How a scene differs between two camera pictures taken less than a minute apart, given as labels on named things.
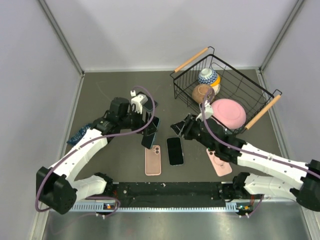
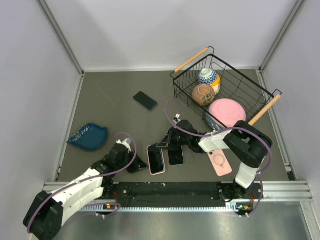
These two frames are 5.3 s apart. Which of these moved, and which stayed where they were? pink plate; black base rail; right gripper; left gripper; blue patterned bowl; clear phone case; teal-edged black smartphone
Moved: right gripper; left gripper
Stayed: teal-edged black smartphone; blue patterned bowl; black base rail; pink plate; clear phone case
